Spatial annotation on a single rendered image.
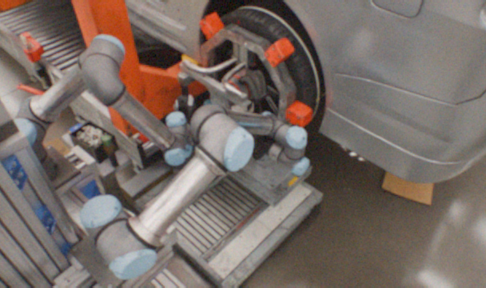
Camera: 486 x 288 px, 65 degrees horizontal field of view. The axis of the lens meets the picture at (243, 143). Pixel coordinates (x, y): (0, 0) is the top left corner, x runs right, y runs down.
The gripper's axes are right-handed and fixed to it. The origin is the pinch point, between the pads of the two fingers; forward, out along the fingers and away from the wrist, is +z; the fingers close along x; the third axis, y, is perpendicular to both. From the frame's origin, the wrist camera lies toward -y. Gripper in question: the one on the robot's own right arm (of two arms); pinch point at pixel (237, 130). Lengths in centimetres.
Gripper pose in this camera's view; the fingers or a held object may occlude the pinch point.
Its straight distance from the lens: 165.7
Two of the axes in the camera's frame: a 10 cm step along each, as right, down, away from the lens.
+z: -7.4, -4.8, 4.7
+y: 0.1, -7.0, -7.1
